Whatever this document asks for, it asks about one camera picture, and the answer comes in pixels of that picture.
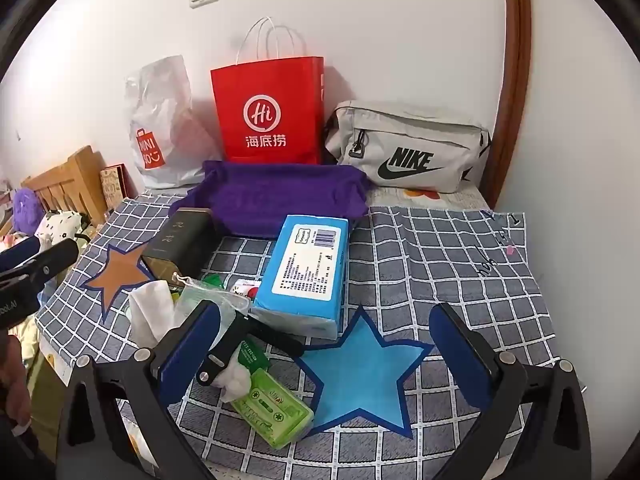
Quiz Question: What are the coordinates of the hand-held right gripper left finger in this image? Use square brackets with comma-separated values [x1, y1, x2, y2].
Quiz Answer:
[54, 300, 223, 480]

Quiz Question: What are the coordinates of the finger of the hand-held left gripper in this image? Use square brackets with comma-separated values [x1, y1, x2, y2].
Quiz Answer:
[0, 239, 79, 288]
[0, 237, 42, 272]

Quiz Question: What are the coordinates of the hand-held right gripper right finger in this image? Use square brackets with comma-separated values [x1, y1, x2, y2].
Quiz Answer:
[429, 302, 593, 480]

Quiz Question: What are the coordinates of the clear drawstring pouch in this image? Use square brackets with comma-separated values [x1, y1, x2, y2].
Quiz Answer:
[172, 272, 251, 331]

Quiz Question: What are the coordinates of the white tissue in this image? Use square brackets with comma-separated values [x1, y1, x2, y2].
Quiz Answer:
[220, 360, 252, 403]

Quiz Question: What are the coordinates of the green wipes packet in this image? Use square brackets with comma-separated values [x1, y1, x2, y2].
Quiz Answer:
[239, 338, 260, 368]

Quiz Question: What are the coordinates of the white sock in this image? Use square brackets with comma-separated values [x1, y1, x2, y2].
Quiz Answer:
[129, 280, 177, 351]

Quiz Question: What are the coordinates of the red white snack packet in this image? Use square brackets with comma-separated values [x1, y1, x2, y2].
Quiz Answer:
[230, 280, 262, 302]

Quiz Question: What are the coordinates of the green cassette case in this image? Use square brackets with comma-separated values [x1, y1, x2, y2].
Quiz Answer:
[230, 367, 316, 450]

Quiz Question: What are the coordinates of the purple towel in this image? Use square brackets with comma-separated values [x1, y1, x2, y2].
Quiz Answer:
[167, 160, 371, 239]

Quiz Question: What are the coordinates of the person's left hand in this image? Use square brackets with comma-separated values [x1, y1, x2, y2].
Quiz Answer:
[0, 332, 32, 442]

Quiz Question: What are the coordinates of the white floral pillow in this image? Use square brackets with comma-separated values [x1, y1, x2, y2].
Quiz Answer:
[34, 209, 91, 251]

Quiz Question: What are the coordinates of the purple plush toy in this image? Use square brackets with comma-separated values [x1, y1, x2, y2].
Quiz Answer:
[11, 187, 46, 236]

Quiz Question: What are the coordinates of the green bed sheet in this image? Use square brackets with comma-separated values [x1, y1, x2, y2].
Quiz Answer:
[22, 340, 71, 441]

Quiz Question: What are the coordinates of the grey checked blanket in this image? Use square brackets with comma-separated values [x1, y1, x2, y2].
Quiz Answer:
[35, 195, 586, 480]

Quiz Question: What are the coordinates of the wooden headboard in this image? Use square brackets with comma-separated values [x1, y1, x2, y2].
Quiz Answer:
[20, 145, 108, 226]

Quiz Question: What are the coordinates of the patterned book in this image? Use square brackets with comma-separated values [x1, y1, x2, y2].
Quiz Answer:
[99, 163, 126, 207]

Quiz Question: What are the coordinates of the dark green tin box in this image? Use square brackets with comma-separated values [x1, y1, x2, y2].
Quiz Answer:
[141, 206, 221, 286]

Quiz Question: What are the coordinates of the blue tissue pack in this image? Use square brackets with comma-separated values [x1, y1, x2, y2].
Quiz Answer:
[250, 214, 351, 339]

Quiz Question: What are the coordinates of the white floral bed sheet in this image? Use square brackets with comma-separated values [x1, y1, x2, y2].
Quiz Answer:
[370, 182, 488, 211]

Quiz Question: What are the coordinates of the white plastic shopping bag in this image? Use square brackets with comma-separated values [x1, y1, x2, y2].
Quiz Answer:
[124, 55, 223, 190]

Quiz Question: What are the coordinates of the grey waist bag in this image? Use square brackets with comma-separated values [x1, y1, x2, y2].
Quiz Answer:
[324, 100, 493, 194]

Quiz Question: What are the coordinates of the red paper bag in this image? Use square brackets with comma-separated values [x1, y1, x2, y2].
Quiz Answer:
[210, 16, 326, 166]

